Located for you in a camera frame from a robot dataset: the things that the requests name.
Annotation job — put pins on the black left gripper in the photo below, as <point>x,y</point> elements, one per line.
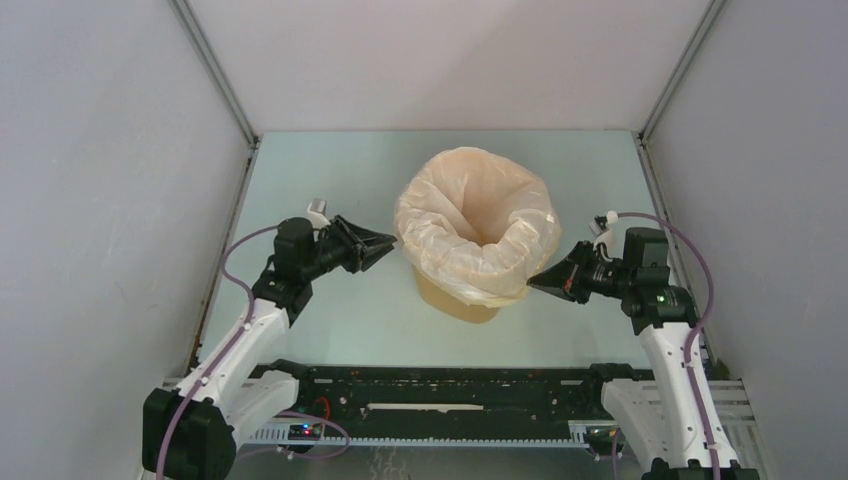
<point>363,247</point>

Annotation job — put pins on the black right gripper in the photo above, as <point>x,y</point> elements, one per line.
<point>571,268</point>

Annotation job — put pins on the orange plastic trash bin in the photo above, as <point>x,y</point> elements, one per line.
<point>453,307</point>

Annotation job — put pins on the translucent white trash bag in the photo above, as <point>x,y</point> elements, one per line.
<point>477,226</point>

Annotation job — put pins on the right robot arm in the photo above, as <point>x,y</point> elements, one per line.
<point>683,438</point>

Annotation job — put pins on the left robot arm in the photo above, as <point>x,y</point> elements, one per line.
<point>196,429</point>

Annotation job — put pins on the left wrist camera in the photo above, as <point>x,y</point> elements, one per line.
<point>316,213</point>

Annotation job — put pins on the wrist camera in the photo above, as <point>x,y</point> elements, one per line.
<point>604,237</point>
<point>316,213</point>

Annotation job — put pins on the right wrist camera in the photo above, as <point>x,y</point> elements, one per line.
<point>604,237</point>

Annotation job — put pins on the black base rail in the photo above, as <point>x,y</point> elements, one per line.
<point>553,407</point>

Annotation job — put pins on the left corner frame post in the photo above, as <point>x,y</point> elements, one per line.
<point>198,39</point>

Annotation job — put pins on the corner frame post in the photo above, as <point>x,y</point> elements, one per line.
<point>198,39</point>
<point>682,67</point>

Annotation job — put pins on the right corner frame post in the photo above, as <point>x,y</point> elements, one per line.
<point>682,67</point>

